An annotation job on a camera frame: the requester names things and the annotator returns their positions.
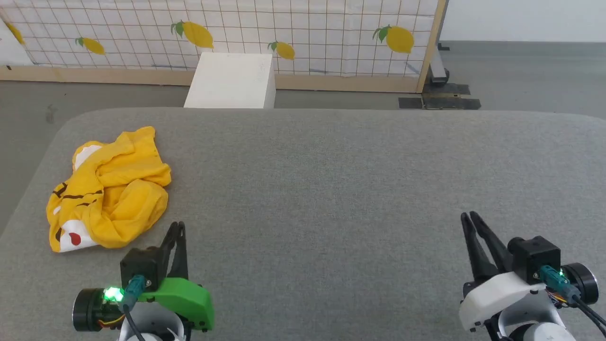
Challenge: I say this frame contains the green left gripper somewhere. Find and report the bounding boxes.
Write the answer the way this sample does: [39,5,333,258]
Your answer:
[72,221,214,332]

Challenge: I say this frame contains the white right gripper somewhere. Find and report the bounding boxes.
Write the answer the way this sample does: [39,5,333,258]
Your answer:
[458,211,599,332]

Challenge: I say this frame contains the yellow tiger-print t-shirt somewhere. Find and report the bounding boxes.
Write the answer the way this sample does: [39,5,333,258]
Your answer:
[46,126,172,253]

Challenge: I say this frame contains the black floor plates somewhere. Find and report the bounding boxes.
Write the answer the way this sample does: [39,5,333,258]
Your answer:
[399,83,482,110]

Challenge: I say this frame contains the white box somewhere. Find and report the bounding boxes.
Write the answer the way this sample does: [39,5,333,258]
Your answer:
[184,52,276,109]

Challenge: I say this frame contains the metal partition stand foot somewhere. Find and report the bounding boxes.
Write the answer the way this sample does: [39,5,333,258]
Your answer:
[428,43,450,86]

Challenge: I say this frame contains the lemon-print partition screen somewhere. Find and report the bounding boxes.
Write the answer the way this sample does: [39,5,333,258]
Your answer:
[0,0,448,94]

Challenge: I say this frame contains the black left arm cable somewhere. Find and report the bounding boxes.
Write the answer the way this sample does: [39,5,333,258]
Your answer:
[121,275,147,341]

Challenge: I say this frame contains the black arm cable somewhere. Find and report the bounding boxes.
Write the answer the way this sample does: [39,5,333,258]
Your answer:
[121,275,147,341]
[540,265,606,338]

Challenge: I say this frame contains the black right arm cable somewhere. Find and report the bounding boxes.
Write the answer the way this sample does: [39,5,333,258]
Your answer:
[540,265,606,338]

